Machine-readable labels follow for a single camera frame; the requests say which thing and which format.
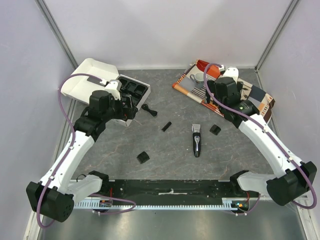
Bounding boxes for black small comb guard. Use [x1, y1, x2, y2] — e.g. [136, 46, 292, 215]
[209, 124, 221, 136]

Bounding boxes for white clipper kit box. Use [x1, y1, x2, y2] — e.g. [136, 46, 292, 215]
[60, 58, 151, 130]

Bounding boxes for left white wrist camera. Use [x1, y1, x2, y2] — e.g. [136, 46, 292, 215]
[104, 79, 122, 100]

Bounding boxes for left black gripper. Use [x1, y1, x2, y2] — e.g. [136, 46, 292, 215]
[102, 94, 138, 122]

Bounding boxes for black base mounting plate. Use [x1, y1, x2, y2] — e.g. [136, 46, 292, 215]
[82, 178, 261, 205]

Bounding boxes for black rectangular blade cover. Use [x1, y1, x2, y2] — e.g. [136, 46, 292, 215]
[161, 121, 172, 132]

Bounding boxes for black comb guard attachment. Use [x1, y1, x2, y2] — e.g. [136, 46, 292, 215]
[136, 151, 150, 164]

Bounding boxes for black power cord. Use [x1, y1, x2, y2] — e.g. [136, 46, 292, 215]
[141, 104, 159, 118]

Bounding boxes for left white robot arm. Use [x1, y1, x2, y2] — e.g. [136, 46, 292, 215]
[26, 90, 138, 227]

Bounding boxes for patterned colourful cloth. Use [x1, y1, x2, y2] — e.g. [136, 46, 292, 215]
[172, 59, 275, 123]

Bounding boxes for slotted grey cable duct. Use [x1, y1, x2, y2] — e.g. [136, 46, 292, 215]
[74, 196, 247, 211]

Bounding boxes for white blue mug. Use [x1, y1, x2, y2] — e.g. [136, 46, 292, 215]
[189, 72, 205, 89]

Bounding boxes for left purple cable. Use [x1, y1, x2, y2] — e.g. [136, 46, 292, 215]
[36, 73, 137, 229]

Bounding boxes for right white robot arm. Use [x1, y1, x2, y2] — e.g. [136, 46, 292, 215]
[204, 77, 317, 209]

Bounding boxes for black silver hair clipper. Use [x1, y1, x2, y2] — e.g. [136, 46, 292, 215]
[191, 124, 201, 158]

